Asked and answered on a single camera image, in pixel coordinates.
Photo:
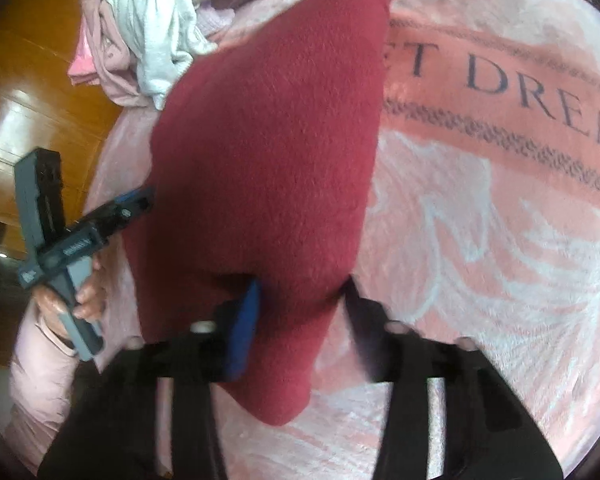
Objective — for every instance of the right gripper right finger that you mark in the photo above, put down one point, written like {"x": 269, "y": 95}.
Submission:
{"x": 489, "y": 434}

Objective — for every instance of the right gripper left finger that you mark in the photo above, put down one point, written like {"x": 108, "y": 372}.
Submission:
{"x": 111, "y": 432}

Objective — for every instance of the dark red knit sweater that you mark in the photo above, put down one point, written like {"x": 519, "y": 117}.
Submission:
{"x": 265, "y": 169}

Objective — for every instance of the pink sleeved left forearm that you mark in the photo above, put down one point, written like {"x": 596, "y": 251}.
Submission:
{"x": 40, "y": 381}

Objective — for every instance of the person left hand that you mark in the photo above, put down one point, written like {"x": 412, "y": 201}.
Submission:
{"x": 91, "y": 298}

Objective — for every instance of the pale pink crumpled garment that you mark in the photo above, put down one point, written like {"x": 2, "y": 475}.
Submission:
{"x": 103, "y": 58}

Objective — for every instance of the white crumpled garment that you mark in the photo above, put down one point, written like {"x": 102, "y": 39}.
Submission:
{"x": 165, "y": 37}

